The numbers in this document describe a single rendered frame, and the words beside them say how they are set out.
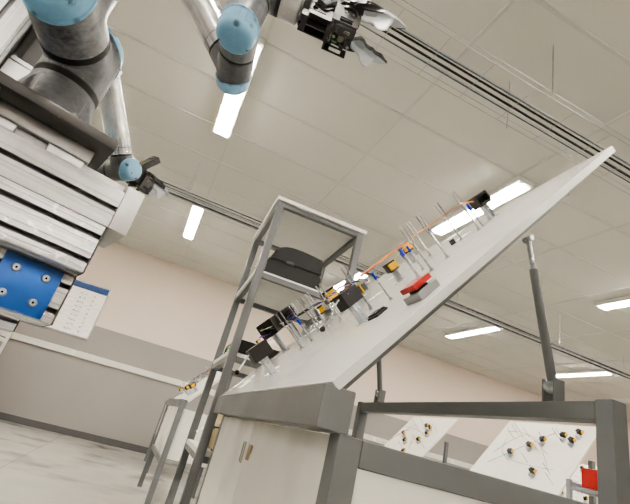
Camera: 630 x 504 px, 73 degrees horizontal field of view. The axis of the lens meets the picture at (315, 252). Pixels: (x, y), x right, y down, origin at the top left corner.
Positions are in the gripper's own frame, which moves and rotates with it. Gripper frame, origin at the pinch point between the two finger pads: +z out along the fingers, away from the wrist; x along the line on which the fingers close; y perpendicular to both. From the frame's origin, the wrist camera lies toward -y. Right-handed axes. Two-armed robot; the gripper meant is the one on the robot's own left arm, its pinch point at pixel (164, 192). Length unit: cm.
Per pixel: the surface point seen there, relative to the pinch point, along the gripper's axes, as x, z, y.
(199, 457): 42, 44, 90
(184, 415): -101, 210, 97
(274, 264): 30, 54, 2
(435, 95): 54, 121, -181
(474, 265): 133, -32, 24
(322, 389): 119, -48, 57
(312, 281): 45, 69, 1
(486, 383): 73, 1018, -168
